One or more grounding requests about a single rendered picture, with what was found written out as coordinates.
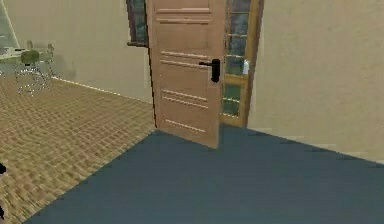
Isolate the white table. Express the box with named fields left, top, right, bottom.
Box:
left=0, top=46, right=27, bottom=61

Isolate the yellow glazed door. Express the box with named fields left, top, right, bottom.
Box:
left=219, top=0, right=265, bottom=129

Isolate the dark framed window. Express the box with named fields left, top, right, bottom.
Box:
left=125, top=0, right=149, bottom=48

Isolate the light brown panelled door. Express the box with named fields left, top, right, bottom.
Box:
left=145, top=0, right=227, bottom=150

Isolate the black door handle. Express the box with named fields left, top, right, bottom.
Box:
left=198, top=58, right=221, bottom=84

